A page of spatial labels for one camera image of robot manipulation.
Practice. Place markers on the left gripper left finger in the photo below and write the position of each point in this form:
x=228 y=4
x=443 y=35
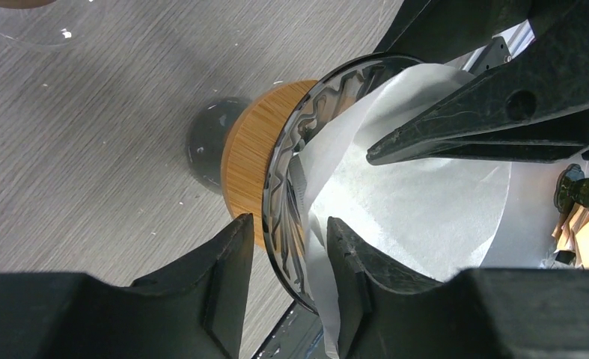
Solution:
x=194 y=307

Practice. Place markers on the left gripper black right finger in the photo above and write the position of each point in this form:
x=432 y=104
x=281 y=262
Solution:
x=388 y=310

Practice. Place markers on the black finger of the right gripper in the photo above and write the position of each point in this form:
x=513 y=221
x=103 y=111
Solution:
x=532 y=109

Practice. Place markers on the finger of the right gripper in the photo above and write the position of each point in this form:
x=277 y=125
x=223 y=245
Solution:
x=438 y=31

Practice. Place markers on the white paper coffee filter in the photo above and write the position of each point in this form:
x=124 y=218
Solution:
x=436 y=216

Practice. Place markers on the grey ribbed dripper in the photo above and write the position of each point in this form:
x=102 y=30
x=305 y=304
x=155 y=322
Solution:
x=282 y=197

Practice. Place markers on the dark glass carafe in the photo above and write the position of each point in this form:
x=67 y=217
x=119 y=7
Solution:
x=206 y=137

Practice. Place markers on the glass carafe with wooden collar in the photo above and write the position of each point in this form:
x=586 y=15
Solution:
x=50 y=25

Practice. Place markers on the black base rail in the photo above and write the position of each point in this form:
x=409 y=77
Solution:
x=298 y=334

